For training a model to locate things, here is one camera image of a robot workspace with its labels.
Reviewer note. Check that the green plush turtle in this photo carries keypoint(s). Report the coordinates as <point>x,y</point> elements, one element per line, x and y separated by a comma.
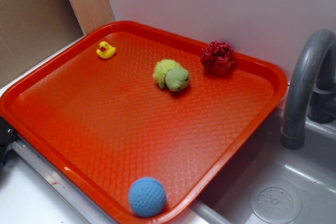
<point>170,74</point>

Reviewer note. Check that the black clamp at left edge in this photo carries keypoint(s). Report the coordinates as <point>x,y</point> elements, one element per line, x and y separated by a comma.
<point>7,137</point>

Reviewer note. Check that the brown cardboard panel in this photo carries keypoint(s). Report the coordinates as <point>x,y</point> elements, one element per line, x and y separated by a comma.
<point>33,30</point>

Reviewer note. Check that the orange plastic tray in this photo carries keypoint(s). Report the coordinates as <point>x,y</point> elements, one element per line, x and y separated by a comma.
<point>105,123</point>

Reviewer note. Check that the grey toy faucet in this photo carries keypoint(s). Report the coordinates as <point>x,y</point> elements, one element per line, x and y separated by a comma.
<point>311,93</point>

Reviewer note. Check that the blue foam ball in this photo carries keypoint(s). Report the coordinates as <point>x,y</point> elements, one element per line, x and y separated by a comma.
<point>147,197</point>

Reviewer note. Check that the yellow rubber duck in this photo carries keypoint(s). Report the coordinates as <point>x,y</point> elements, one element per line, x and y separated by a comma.
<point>105,50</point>

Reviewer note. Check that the aluminium rail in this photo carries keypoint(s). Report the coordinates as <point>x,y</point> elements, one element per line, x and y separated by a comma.
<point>81,204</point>

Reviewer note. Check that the grey toy sink basin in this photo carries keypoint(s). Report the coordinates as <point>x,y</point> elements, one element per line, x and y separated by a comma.
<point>267,183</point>

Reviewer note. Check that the red crumpled paper ball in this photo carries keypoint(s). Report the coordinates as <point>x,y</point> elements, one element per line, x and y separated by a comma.
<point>218,58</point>

